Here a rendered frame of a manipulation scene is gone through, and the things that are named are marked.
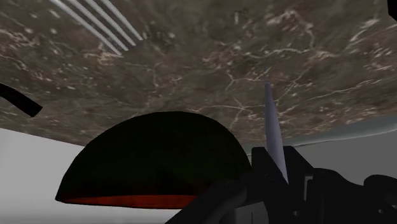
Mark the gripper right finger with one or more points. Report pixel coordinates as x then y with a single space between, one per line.
338 198

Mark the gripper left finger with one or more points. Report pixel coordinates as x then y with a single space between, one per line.
248 198

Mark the pale lilac slender utensil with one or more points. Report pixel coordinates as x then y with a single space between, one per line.
273 133

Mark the black bowl with red inside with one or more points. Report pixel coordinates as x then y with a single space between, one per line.
155 161

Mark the silver fork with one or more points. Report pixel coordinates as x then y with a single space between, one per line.
107 29

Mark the black curved bar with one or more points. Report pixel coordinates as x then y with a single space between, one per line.
21 102

